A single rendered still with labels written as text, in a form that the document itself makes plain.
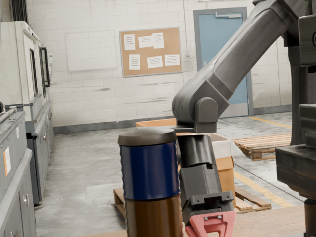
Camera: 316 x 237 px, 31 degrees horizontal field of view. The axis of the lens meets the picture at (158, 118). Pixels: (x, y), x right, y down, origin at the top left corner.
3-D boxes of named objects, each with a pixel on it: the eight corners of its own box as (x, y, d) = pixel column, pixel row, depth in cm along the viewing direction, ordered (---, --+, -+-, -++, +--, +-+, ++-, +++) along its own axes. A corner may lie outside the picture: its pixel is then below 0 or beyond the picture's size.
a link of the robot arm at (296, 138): (307, 201, 97) (305, 3, 94) (285, 193, 103) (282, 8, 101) (337, 197, 99) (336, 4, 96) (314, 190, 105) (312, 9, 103)
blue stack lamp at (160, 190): (172, 183, 40) (169, 136, 40) (187, 194, 37) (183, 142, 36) (118, 190, 40) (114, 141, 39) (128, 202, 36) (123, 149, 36)
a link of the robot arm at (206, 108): (146, 178, 85) (147, 97, 84) (129, 169, 93) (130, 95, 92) (217, 174, 89) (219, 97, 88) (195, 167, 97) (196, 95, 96)
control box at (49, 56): (54, 82, 784) (51, 53, 780) (37, 83, 781) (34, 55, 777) (54, 82, 802) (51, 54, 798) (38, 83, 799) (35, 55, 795)
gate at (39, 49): (50, 105, 704) (43, 40, 696) (41, 106, 702) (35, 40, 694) (51, 101, 788) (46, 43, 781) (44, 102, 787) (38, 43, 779)
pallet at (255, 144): (311, 140, 796) (310, 130, 795) (348, 150, 699) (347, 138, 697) (227, 149, 774) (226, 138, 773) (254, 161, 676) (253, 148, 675)
